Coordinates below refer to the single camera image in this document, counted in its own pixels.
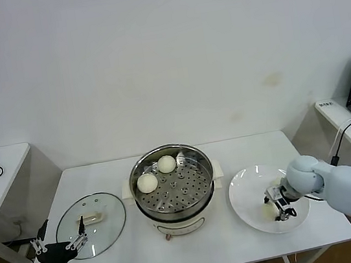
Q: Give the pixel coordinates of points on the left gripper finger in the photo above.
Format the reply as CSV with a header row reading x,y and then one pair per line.
x,y
79,239
38,244

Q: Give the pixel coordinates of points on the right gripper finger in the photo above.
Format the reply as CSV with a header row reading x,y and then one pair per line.
x,y
285,215
266,199

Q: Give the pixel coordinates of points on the cream electric cooker pot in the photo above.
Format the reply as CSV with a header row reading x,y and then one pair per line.
x,y
182,225

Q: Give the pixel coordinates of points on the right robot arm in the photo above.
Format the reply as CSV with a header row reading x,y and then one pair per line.
x,y
350,185

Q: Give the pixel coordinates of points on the stainless steel steamer basket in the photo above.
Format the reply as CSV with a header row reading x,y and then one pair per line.
x,y
187,195

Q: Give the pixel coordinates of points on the round glass pot lid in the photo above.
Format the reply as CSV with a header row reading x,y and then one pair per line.
x,y
109,219

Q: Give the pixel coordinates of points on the small label sticker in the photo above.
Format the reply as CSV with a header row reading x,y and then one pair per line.
x,y
326,104

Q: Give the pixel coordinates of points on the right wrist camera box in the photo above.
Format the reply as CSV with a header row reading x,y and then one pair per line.
x,y
275,193

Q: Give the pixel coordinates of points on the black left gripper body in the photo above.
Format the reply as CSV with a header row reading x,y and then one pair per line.
x,y
54,256

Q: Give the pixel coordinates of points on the white round plate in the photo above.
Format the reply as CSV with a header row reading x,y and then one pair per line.
x,y
246,193

